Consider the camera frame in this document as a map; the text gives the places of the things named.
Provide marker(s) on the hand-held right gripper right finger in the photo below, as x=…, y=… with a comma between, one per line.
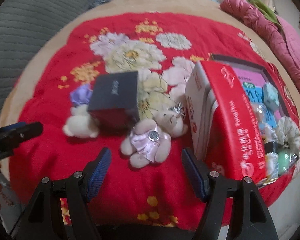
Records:
x=193, y=175

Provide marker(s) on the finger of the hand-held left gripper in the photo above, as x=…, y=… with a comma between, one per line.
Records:
x=21, y=135
x=13, y=125

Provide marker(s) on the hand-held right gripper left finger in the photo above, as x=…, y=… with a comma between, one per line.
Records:
x=97, y=177

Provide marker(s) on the beige plush bear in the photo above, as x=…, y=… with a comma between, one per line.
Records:
x=150, y=140

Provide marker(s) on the green puff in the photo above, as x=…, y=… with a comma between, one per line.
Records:
x=285, y=162

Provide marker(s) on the teal tissue packet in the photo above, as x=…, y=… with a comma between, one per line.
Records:
x=271, y=96

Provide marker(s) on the pink box lid tray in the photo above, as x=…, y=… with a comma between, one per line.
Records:
x=240, y=61

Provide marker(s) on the red floral blanket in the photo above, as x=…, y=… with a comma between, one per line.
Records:
x=52, y=155

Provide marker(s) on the white plush bear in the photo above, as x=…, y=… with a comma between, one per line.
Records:
x=78, y=123

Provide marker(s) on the red tissue pack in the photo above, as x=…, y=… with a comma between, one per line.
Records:
x=230, y=130

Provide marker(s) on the dark blue box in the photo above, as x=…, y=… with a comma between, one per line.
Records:
x=115, y=95

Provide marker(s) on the grey quilted headboard cushion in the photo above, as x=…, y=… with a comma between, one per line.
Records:
x=22, y=30

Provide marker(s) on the pink and blue book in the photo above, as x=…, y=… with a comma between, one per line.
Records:
x=250, y=85

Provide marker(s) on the blue patterned cloth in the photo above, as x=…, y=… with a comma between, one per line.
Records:
x=101, y=1

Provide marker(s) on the pink quilt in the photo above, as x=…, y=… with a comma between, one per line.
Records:
x=277, y=45

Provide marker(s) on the beige bed sheet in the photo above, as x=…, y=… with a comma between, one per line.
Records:
x=165, y=2

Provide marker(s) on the green cloth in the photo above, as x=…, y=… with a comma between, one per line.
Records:
x=265, y=11

